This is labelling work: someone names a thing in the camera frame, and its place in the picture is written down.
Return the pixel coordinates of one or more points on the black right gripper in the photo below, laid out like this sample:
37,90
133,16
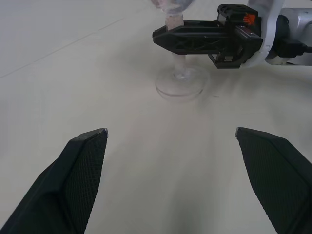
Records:
246,36

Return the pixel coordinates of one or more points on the clear plastic wine glass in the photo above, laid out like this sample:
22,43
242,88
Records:
180,87

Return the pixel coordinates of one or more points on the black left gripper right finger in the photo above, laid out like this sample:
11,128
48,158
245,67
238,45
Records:
280,175

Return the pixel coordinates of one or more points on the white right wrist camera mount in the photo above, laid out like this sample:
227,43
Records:
267,31

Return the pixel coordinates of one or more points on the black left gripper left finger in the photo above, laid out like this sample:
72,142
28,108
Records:
63,190

